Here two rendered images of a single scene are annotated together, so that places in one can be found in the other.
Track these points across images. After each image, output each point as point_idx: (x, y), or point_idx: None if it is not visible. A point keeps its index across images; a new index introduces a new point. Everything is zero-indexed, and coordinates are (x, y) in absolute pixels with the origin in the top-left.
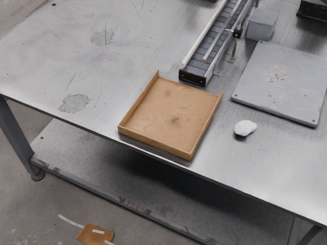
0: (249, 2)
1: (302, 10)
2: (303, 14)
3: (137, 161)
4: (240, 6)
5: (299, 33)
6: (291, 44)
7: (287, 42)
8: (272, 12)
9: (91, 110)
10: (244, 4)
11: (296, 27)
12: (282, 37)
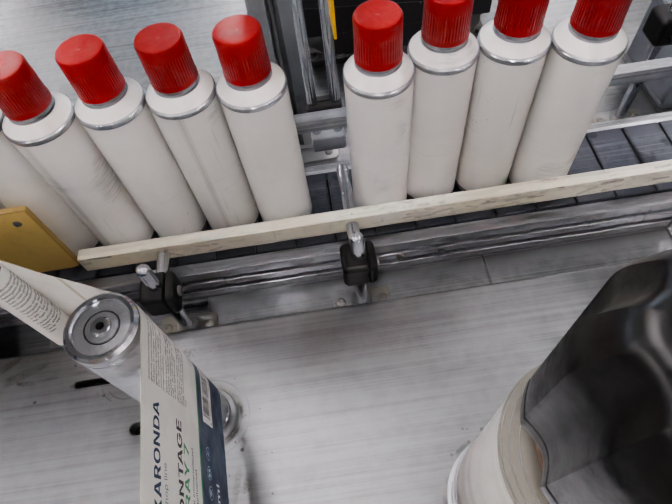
0: (610, 121)
1: (474, 18)
2: (478, 21)
3: None
4: (671, 132)
5: (566, 9)
6: (636, 5)
7: (636, 14)
8: (670, 0)
9: None
10: (646, 124)
11: (548, 22)
12: (626, 29)
